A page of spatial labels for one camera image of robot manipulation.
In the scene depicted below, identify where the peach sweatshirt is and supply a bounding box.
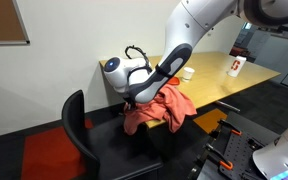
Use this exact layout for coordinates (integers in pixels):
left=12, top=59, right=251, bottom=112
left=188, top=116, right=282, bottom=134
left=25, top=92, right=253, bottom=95
left=122, top=83, right=198, bottom=136

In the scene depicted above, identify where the red round lid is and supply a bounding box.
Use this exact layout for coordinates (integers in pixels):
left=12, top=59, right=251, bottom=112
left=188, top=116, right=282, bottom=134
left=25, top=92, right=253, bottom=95
left=166, top=76, right=181, bottom=86

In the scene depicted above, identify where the grey table foot bar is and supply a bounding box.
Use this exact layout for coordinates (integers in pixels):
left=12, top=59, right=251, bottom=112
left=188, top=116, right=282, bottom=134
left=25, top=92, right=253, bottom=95
left=215, top=99, right=242, bottom=113

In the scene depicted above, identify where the orange handled black clamp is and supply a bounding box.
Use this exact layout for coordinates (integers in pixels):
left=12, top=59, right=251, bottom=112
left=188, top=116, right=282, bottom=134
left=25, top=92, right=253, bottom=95
left=217, top=118, right=243, bottom=137
left=205, top=143, right=235, bottom=171

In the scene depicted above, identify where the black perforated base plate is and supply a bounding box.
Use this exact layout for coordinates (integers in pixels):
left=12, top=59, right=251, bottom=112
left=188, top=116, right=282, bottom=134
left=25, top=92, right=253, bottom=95
left=188, top=111, right=282, bottom=180

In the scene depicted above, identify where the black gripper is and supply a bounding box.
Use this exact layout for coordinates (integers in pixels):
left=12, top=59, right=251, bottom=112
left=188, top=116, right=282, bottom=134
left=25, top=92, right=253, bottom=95
left=123, top=96, right=142, bottom=113

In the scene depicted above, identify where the white cup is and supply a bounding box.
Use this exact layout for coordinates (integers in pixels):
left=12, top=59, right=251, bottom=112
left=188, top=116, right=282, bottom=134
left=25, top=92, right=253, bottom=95
left=181, top=66, right=196, bottom=83

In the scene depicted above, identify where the black chair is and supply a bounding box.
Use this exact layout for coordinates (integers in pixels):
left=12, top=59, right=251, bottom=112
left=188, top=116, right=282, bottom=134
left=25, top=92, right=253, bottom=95
left=61, top=89, right=165, bottom=180

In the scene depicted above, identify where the white tumbler with red logo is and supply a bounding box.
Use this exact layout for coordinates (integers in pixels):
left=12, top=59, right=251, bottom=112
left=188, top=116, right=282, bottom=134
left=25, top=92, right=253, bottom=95
left=227, top=55, right=248, bottom=78

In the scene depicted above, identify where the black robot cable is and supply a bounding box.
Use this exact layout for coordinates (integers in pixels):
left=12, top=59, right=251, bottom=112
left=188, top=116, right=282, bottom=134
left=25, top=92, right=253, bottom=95
left=124, top=45, right=153, bottom=73

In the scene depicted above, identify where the brown cork board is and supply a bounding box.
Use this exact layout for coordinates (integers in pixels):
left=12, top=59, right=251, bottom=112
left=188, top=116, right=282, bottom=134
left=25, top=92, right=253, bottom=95
left=0, top=0, right=31, bottom=46

